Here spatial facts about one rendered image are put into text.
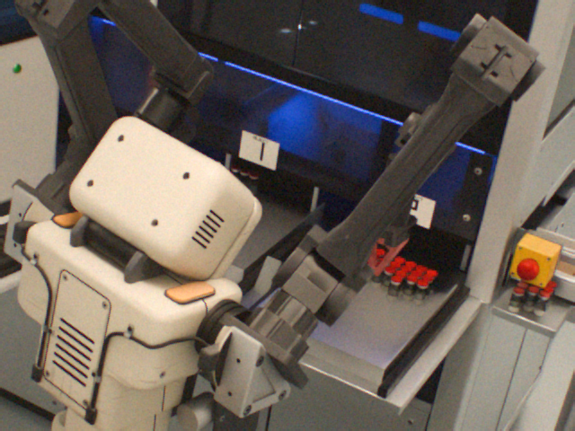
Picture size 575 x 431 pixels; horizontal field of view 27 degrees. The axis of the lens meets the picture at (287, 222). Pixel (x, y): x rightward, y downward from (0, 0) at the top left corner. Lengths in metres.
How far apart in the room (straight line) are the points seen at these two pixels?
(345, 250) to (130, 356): 0.31
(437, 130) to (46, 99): 1.23
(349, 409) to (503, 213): 0.61
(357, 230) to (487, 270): 0.80
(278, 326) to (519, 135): 0.80
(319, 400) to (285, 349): 1.10
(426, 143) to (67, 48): 0.48
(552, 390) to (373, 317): 1.57
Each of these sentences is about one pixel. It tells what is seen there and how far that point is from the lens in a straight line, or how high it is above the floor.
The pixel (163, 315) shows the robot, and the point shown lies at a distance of 1.48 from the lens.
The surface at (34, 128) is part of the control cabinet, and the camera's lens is 2.52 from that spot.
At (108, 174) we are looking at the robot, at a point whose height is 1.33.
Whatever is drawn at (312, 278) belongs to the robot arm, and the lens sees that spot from 1.54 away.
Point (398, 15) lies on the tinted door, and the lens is 2.18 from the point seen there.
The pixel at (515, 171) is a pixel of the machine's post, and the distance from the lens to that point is 2.18.
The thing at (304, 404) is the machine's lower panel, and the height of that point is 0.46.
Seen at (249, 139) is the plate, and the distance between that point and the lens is 2.39.
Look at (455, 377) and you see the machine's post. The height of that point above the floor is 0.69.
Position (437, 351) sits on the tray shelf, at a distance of 2.14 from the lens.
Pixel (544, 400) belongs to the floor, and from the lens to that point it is 3.64.
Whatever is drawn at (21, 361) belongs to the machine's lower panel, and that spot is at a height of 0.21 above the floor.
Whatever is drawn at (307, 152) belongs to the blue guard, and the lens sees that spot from 2.34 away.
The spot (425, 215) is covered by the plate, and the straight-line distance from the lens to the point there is 2.27.
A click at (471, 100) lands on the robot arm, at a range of 1.43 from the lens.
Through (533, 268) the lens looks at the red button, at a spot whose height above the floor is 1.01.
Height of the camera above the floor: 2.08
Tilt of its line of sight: 30 degrees down
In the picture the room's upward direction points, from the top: 9 degrees clockwise
